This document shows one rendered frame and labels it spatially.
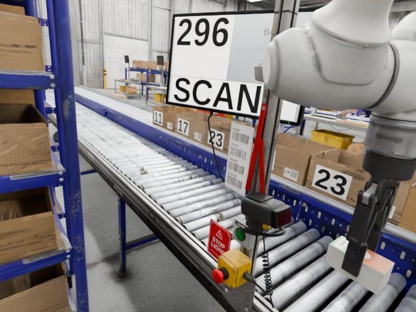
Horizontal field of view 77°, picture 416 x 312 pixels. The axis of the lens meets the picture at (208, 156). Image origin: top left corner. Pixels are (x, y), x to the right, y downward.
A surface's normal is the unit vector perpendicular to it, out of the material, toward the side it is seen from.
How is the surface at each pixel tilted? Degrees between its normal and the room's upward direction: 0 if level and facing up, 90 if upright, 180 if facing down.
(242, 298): 90
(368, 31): 79
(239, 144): 90
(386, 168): 90
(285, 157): 90
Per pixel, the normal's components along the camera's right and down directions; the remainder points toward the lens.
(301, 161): -0.78, 0.13
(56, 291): 0.65, 0.28
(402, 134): -0.47, 0.22
